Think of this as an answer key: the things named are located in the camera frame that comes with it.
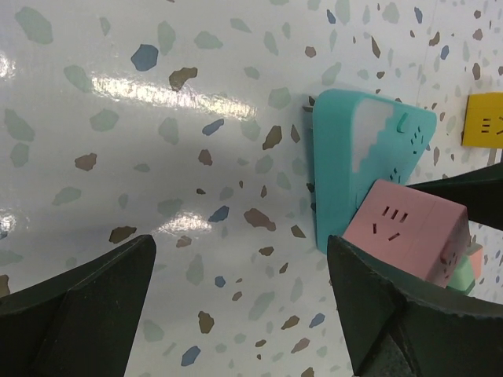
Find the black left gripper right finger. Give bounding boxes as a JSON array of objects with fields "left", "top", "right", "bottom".
[{"left": 327, "top": 236, "right": 502, "bottom": 376}]

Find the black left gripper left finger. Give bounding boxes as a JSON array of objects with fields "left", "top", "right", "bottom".
[{"left": 1, "top": 235, "right": 156, "bottom": 376}]

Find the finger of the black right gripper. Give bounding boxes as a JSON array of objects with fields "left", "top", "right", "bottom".
[{"left": 408, "top": 163, "right": 503, "bottom": 230}]

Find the yellow cube socket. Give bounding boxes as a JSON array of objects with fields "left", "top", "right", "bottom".
[{"left": 461, "top": 92, "right": 503, "bottom": 148}]

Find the pink cube socket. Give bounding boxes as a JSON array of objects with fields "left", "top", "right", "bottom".
[{"left": 343, "top": 180, "right": 470, "bottom": 287}]

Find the green charger plug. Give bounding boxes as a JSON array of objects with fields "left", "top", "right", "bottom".
[{"left": 447, "top": 256, "right": 475, "bottom": 295}]

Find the light blue triangular item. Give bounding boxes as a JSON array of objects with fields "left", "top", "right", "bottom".
[{"left": 312, "top": 89, "right": 437, "bottom": 253}]

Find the salmon pink charger plug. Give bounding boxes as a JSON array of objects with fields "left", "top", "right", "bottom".
[{"left": 467, "top": 242, "right": 483, "bottom": 280}]

